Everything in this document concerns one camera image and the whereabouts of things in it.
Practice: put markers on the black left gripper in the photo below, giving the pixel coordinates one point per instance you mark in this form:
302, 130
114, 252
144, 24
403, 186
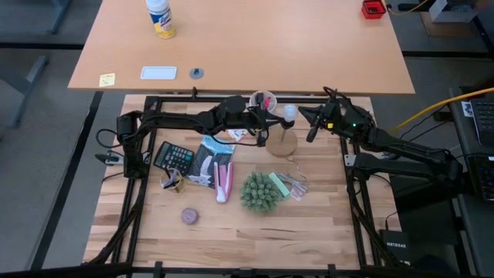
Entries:
258, 120

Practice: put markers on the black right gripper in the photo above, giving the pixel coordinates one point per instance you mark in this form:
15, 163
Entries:
335, 116

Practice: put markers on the wooden lamp with black socket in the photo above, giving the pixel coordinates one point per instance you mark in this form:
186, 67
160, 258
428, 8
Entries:
281, 144

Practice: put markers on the white lightbulb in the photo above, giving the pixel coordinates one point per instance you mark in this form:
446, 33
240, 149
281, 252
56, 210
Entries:
290, 112

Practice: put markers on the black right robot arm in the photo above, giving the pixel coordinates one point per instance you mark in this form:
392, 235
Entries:
405, 154

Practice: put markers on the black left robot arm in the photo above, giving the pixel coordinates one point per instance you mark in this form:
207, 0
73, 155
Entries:
173, 117

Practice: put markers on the pink marker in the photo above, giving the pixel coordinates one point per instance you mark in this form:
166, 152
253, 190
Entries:
266, 103

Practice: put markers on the white sticker sheet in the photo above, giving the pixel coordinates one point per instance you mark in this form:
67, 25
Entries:
237, 134

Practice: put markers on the white cup with pens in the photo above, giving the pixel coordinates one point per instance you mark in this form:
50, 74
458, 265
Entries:
272, 96

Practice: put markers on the mint green stapler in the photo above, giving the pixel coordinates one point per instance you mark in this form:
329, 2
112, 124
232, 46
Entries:
281, 186

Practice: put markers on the green plant in grey pot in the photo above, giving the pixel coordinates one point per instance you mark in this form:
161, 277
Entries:
259, 193

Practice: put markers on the blue black booklet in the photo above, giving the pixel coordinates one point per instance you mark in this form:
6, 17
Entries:
208, 158

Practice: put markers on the pink white handheld device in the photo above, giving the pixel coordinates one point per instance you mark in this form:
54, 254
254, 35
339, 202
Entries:
224, 181

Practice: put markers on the beige table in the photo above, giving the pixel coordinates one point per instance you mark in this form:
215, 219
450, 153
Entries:
251, 46

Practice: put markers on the black calculator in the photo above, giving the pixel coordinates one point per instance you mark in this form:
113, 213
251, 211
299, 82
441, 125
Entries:
173, 157

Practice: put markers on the dark pen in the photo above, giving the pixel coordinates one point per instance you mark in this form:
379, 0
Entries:
168, 174
175, 181

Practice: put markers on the purple patterned jar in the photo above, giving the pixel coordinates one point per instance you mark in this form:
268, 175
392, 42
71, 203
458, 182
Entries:
190, 216

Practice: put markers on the white card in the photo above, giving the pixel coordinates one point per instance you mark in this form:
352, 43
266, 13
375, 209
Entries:
158, 73

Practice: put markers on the red box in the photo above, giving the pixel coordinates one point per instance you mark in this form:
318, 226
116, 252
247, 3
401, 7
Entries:
373, 8

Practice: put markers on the black Netgear router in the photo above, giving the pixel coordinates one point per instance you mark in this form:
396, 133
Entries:
395, 247

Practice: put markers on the white label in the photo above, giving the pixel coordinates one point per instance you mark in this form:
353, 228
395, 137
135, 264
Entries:
467, 109

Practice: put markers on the Lysol wipes canister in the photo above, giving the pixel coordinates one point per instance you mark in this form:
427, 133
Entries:
162, 19

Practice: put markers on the brown cardboard sheet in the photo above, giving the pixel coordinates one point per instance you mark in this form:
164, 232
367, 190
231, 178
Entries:
455, 29

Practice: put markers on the yellow sticky note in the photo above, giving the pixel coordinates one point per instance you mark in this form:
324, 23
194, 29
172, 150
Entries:
107, 80

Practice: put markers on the grey white box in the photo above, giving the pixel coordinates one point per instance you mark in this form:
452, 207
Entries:
451, 11

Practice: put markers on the grey table leg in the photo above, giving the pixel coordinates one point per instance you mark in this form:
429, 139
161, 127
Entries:
23, 92
58, 15

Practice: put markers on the silver bracket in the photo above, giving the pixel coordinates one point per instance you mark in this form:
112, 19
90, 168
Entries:
350, 160

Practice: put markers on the black metal frame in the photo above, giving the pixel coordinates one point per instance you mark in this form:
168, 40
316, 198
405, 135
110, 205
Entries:
363, 216

